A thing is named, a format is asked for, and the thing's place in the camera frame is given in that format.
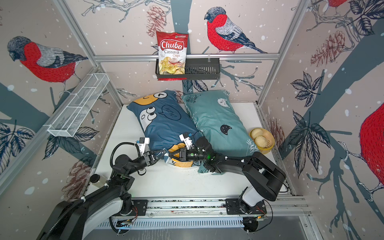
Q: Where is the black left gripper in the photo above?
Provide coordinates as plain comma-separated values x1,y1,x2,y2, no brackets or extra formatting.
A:
126,151,166,177

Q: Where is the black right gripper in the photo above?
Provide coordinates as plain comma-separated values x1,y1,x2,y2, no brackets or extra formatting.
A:
168,149,208,165

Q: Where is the blue cartoon pillow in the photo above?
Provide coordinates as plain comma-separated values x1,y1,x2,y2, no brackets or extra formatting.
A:
127,90,203,153

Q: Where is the teal cat pillow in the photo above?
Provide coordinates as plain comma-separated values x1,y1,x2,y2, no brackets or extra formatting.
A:
182,90,260,157

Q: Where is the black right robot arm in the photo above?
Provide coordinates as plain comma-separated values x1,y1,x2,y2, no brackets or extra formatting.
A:
169,137,286,207

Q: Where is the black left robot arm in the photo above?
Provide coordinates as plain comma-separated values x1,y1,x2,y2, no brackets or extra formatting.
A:
37,150,166,240

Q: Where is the small jar black lid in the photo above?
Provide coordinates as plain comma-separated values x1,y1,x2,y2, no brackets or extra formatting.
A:
90,174,108,188

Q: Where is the beige bread roll upper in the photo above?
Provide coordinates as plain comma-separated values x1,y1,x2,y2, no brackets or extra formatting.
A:
250,128,264,140

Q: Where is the beige bread roll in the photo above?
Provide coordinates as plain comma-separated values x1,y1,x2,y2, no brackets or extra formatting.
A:
250,128,264,140
254,136,269,149

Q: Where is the beige bread roll lower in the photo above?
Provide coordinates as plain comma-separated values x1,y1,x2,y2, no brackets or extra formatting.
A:
254,136,269,149

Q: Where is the yellow bowl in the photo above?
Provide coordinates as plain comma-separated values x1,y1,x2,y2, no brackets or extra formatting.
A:
250,128,275,155

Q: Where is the red Chuba chips bag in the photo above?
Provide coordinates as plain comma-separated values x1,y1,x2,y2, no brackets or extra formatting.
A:
156,32,189,81

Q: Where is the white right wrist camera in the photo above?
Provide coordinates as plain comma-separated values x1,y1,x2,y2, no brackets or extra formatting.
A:
179,133,194,150

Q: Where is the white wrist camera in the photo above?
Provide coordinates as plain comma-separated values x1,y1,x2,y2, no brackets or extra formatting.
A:
137,137,150,155
179,133,194,150

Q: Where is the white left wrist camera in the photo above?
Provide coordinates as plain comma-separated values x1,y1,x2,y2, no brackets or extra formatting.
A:
137,137,150,155

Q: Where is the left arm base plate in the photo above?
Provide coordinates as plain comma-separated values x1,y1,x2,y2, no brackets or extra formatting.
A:
118,199,148,217

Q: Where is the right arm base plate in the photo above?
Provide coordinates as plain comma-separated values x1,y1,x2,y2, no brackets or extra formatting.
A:
223,199,267,215

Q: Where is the black wall basket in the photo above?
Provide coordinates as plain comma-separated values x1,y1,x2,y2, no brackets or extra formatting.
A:
155,58,221,81

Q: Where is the white wire basket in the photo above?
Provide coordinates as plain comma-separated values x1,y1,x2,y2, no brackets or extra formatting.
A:
48,73,110,137

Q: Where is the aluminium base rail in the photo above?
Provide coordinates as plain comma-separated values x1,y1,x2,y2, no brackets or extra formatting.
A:
95,196,314,232

